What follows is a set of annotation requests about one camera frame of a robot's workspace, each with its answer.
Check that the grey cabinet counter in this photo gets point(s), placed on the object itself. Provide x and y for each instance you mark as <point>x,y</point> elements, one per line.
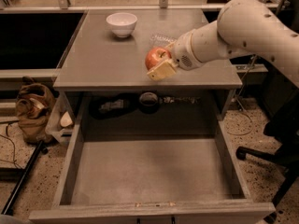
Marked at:
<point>98,60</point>

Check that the red apple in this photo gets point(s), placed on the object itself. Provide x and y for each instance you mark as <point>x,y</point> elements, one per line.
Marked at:
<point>155,55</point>

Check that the clear plastic water bottle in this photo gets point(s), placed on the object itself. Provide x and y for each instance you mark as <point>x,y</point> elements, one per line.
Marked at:
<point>159,40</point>

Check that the white ceramic bowl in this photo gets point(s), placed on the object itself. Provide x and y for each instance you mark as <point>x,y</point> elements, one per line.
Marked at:
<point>122,24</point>

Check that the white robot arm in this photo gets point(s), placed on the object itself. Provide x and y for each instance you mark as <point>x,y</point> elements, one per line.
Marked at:
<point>243,27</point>

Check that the black tape roll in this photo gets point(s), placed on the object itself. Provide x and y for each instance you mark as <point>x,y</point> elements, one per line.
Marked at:
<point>148,102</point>

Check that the grey open drawer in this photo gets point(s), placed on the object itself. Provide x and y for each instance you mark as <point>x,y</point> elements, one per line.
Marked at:
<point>176,166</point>

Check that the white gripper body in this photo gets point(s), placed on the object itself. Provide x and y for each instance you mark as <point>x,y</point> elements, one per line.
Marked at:
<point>183,52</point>

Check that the black metal pole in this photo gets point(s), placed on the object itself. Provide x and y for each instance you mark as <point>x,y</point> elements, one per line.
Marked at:
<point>22,175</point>

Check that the black office chair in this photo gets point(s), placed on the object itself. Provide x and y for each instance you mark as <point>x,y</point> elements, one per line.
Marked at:
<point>284,127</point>

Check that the brown backpack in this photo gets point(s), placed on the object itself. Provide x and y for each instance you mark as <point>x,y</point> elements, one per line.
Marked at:
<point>35,102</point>

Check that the clear plastic bin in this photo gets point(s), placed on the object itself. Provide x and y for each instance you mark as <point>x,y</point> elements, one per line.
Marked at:
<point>61,123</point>

